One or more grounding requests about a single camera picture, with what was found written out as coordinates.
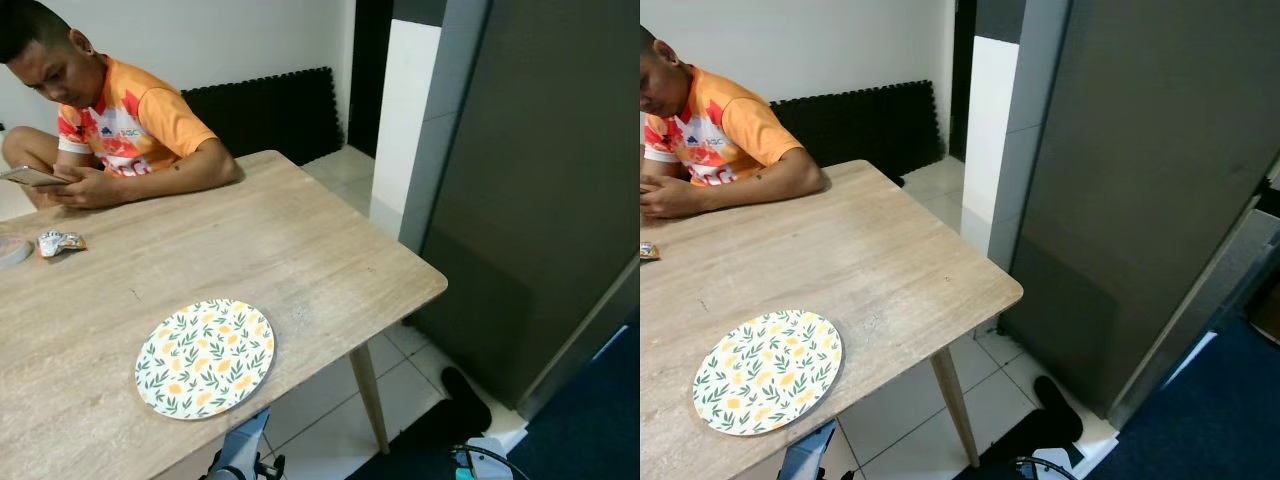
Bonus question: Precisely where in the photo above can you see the grey fridge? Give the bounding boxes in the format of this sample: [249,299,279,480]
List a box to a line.
[398,0,641,416]
[1000,0,1280,431]

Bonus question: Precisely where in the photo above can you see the floral round plate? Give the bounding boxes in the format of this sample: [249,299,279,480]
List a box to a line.
[692,310,844,436]
[135,298,276,419]

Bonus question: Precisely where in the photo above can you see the black slipper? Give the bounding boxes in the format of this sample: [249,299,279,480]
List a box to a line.
[1033,375,1084,441]
[440,366,493,433]

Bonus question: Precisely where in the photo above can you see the light wooden dining table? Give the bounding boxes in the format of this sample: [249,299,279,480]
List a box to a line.
[640,160,1023,480]
[0,150,448,480]

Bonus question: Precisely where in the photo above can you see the black foam puzzle mat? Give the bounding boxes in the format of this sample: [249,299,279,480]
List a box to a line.
[180,67,344,166]
[770,80,946,181]

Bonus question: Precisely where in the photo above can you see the man in orange shirt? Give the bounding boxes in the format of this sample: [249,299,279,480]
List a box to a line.
[640,25,829,221]
[0,0,243,211]

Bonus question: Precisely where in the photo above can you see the gold smartphone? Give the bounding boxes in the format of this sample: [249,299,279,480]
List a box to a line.
[0,165,76,189]

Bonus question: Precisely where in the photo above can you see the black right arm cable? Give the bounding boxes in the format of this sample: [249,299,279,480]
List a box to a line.
[450,443,516,480]
[1015,455,1079,480]

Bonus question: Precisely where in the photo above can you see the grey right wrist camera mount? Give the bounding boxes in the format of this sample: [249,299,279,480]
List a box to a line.
[462,437,516,480]
[1030,448,1073,480]

